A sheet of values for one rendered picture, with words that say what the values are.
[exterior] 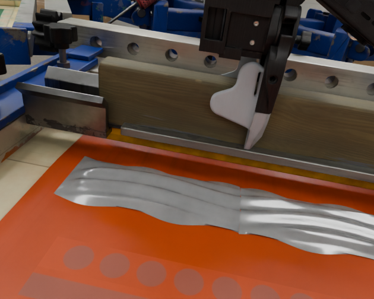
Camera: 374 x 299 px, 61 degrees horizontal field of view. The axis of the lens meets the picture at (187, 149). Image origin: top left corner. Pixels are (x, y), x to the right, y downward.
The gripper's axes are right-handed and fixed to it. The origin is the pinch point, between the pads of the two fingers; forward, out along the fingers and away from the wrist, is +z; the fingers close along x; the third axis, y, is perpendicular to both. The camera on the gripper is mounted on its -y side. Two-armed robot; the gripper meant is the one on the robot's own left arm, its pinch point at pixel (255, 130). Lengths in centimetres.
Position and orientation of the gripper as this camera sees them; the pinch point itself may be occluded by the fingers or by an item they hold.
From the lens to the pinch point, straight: 36.4
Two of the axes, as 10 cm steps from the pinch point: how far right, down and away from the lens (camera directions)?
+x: -1.6, 5.0, -8.5
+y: -9.8, -1.7, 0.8
